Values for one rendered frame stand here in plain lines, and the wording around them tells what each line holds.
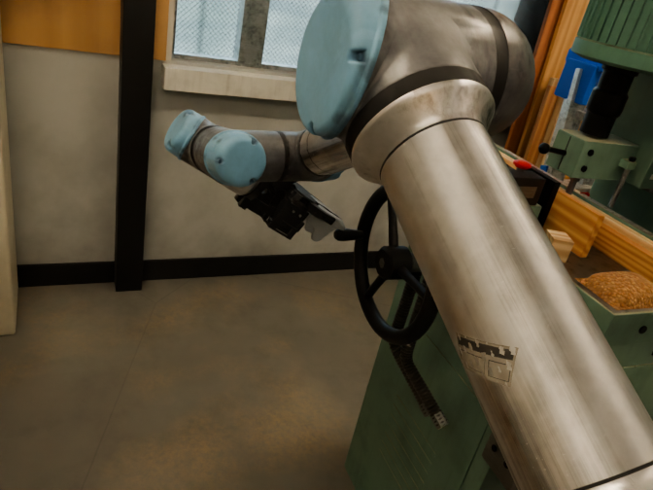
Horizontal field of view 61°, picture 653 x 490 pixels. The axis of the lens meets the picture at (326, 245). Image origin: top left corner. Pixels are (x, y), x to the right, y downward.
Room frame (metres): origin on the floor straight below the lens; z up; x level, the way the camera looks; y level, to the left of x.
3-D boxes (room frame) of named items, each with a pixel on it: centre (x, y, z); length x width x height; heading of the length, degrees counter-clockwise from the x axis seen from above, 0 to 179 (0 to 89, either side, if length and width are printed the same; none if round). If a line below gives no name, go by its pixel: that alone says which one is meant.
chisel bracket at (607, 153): (1.05, -0.45, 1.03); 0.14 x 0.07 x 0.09; 117
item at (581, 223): (0.97, -0.38, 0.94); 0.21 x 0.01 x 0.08; 27
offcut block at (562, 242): (0.86, -0.37, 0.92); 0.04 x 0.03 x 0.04; 5
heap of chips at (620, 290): (0.78, -0.46, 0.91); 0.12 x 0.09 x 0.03; 117
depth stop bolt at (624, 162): (1.02, -0.50, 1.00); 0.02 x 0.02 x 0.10; 27
